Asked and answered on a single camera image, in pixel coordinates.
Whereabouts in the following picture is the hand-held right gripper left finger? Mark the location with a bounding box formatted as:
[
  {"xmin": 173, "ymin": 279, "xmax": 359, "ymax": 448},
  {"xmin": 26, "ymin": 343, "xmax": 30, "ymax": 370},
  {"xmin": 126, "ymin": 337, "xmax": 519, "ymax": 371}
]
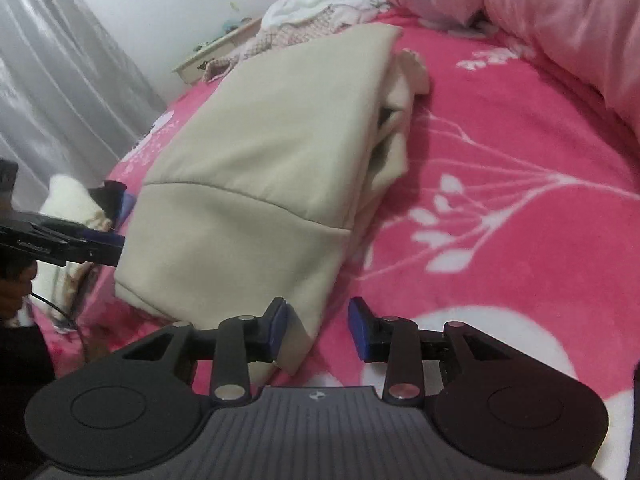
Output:
[{"xmin": 121, "ymin": 297, "xmax": 290, "ymax": 404}]

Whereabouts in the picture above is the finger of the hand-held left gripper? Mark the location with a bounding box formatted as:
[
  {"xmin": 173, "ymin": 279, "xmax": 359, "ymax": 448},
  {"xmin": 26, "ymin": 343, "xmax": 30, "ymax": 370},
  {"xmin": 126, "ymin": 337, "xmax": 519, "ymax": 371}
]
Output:
[
  {"xmin": 87, "ymin": 182, "xmax": 137, "ymax": 234},
  {"xmin": 64, "ymin": 225, "xmax": 127, "ymax": 267}
]

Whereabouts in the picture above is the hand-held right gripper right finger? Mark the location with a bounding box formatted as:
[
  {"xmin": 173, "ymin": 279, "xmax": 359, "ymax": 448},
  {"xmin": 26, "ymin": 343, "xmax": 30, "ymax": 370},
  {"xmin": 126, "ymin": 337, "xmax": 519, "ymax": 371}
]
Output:
[{"xmin": 348, "ymin": 296, "xmax": 514, "ymax": 405}]

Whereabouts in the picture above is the beige zip jacket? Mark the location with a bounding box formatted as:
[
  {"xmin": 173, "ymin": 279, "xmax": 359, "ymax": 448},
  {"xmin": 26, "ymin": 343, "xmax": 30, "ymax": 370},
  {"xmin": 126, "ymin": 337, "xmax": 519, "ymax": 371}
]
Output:
[{"xmin": 112, "ymin": 24, "xmax": 431, "ymax": 376}]

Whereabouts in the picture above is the person's left hand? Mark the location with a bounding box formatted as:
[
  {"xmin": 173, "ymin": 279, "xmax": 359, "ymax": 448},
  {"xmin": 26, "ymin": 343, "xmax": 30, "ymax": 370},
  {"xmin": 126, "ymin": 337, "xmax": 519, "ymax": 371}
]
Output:
[{"xmin": 0, "ymin": 262, "xmax": 39, "ymax": 329}]

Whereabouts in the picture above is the white fluffy cloth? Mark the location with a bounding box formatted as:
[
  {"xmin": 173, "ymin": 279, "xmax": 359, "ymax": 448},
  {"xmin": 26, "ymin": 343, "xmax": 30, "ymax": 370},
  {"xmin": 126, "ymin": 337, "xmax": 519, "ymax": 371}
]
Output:
[{"xmin": 30, "ymin": 174, "xmax": 114, "ymax": 322}]

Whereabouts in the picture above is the grey sheer curtain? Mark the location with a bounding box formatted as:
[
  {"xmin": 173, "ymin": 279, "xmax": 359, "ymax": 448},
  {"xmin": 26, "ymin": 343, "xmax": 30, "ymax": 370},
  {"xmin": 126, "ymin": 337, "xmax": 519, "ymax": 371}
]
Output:
[{"xmin": 0, "ymin": 0, "xmax": 169, "ymax": 212}]

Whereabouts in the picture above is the person's dark clothing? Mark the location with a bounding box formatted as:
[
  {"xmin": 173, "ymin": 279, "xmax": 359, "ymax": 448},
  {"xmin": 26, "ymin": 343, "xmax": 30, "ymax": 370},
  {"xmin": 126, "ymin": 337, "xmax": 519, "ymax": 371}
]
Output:
[{"xmin": 0, "ymin": 320, "xmax": 57, "ymax": 466}]

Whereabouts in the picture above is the cream nightstand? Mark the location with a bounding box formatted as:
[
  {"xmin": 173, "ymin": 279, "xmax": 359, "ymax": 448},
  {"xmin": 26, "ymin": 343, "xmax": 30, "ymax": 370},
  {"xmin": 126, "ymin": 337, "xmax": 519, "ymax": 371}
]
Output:
[{"xmin": 171, "ymin": 17, "xmax": 264, "ymax": 86}]

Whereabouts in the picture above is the pink floral bed blanket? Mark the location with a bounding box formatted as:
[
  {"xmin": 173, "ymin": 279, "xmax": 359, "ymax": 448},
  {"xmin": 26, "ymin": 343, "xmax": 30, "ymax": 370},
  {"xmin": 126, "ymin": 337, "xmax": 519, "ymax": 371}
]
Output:
[{"xmin": 45, "ymin": 7, "xmax": 640, "ymax": 480}]

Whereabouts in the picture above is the white garment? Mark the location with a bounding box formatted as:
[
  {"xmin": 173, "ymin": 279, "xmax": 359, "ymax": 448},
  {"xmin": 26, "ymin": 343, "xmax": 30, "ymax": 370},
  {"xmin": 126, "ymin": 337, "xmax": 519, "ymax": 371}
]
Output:
[{"xmin": 260, "ymin": 0, "xmax": 394, "ymax": 31}]

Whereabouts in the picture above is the pink and white quilt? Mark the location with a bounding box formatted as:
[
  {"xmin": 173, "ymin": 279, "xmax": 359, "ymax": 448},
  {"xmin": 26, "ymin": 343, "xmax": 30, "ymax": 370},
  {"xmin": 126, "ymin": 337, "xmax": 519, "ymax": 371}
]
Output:
[{"xmin": 372, "ymin": 0, "xmax": 640, "ymax": 139}]

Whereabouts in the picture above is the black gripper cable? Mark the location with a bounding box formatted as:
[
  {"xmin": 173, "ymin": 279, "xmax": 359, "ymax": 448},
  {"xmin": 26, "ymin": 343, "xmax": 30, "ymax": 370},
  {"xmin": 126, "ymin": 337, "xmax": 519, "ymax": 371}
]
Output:
[{"xmin": 27, "ymin": 260, "xmax": 101, "ymax": 361}]

